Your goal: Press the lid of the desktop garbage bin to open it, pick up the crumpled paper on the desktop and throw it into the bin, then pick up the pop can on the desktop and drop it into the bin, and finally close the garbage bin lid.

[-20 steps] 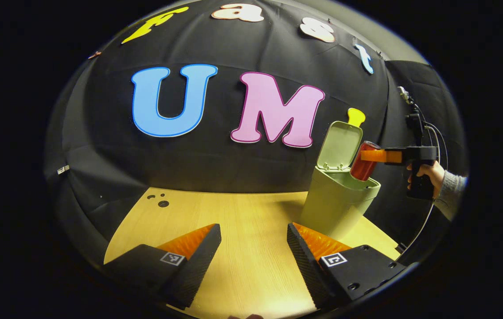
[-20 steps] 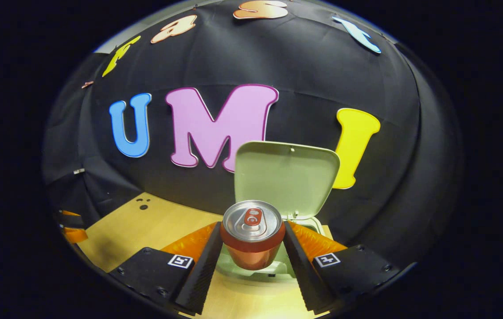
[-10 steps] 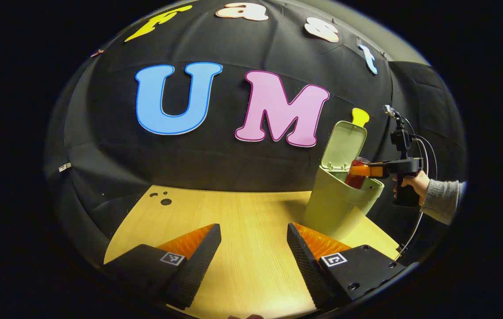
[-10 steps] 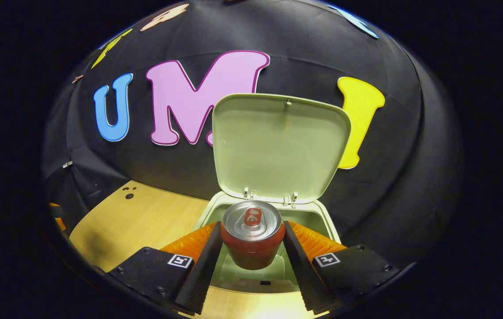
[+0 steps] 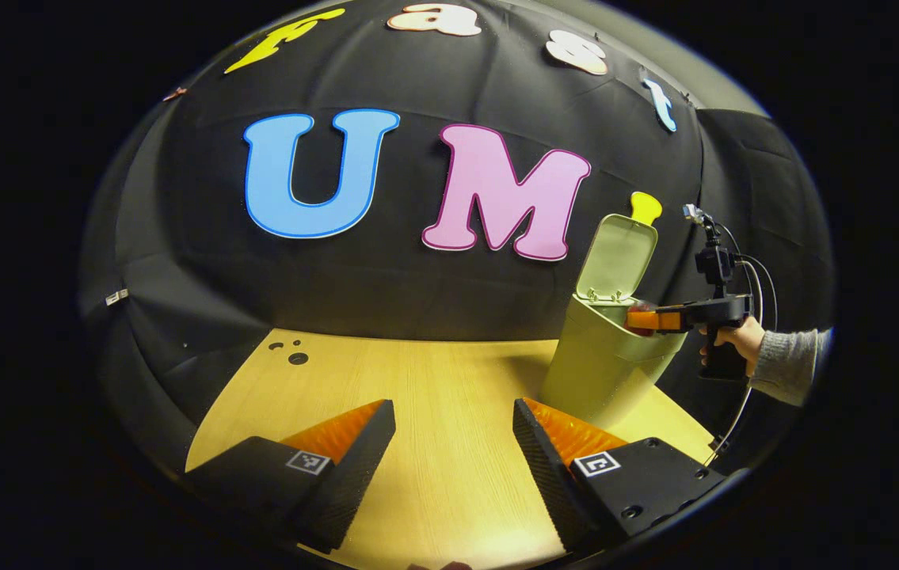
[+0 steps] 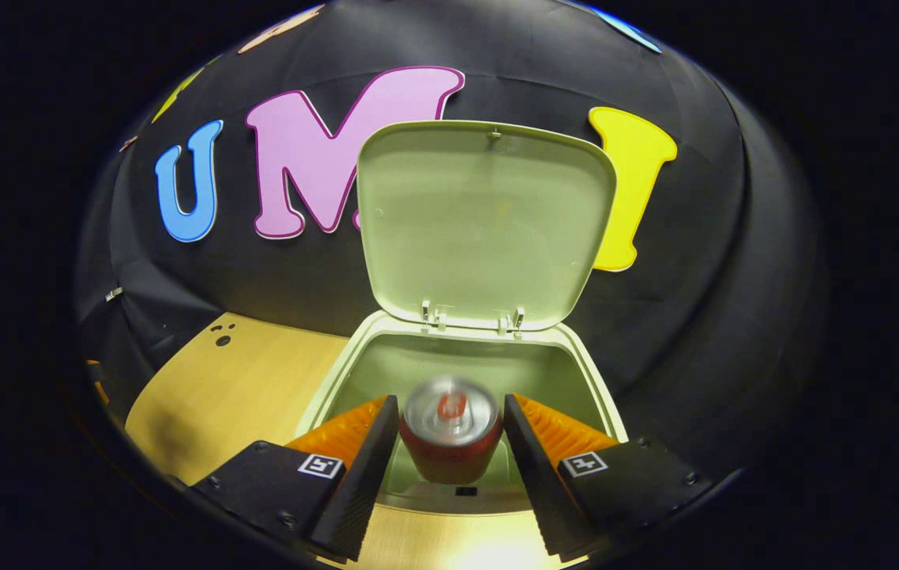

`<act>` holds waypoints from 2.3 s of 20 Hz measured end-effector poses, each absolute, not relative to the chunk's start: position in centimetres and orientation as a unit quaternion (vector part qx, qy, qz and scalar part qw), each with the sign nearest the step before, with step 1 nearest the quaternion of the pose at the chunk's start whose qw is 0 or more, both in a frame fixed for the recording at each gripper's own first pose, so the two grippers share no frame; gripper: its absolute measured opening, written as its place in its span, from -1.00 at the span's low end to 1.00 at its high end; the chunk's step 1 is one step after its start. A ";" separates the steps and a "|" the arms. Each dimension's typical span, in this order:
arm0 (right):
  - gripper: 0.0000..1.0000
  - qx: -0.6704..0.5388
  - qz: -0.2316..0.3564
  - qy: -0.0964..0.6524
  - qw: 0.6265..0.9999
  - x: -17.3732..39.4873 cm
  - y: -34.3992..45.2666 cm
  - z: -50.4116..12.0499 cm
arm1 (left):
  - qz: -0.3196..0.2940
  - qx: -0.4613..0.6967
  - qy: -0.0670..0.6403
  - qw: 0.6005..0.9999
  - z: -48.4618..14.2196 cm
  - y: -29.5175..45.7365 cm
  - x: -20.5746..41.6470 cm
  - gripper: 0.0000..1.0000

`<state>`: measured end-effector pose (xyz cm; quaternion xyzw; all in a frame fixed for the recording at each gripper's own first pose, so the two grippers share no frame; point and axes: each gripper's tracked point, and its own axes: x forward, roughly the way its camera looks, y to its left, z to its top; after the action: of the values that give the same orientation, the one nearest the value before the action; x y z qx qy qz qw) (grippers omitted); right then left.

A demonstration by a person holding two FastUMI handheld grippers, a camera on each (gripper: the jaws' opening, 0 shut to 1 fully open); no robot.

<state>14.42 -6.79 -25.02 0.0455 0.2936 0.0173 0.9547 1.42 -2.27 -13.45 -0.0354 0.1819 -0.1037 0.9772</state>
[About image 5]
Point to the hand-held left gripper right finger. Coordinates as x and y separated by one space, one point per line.
552 483

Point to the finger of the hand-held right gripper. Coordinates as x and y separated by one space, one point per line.
659 319

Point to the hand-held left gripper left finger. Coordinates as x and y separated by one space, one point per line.
342 491

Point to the red pop can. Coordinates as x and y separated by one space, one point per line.
639 306

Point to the pale green desktop garbage bin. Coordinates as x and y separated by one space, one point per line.
599 372

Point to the wooden desktop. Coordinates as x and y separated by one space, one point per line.
449 396

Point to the black backdrop cloth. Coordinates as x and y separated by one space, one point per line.
417 293

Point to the white cloth clip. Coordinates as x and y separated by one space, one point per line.
116 297

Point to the red cloth clip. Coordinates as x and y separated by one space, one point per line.
174 93

